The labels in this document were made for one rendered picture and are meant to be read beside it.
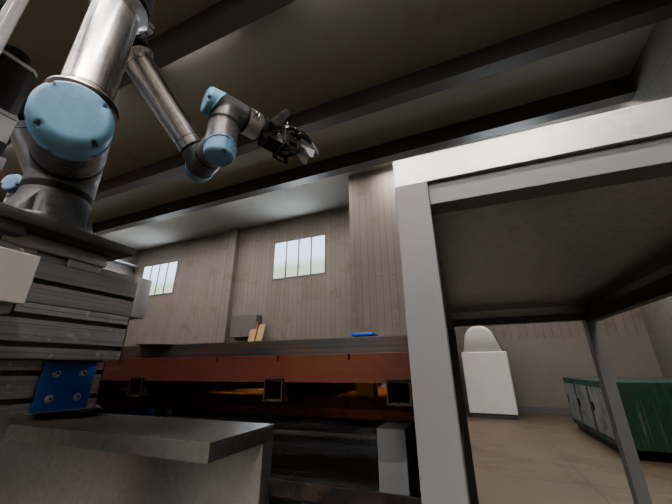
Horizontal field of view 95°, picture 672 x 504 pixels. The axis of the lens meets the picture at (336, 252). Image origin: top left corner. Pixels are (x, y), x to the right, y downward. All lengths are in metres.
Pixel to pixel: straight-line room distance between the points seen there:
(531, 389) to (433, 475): 6.88
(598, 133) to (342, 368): 0.58
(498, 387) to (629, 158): 5.95
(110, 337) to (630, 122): 0.88
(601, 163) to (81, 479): 1.23
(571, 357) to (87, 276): 7.19
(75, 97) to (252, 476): 0.78
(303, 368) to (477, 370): 5.64
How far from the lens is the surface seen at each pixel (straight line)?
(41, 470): 1.30
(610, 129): 0.45
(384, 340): 0.74
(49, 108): 0.72
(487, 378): 6.29
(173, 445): 0.70
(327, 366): 0.73
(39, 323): 0.74
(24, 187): 0.83
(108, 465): 1.09
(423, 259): 0.36
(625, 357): 7.55
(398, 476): 0.77
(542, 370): 7.24
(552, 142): 0.43
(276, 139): 0.95
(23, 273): 0.61
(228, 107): 0.90
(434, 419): 0.35
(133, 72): 1.06
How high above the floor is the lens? 0.80
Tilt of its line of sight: 21 degrees up
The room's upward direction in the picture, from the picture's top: straight up
